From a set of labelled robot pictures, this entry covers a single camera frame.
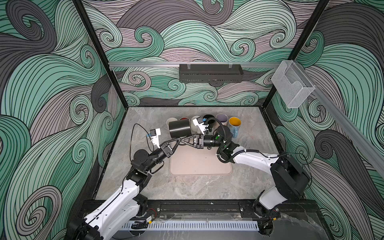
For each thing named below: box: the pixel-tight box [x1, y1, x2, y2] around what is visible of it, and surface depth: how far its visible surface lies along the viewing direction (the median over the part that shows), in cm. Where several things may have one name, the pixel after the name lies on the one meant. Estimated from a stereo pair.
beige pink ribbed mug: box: [213, 113, 229, 130], surface depth 102 cm
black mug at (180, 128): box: [169, 119, 192, 139], surface depth 67 cm
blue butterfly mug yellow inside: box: [228, 116, 242, 139], surface depth 97 cm
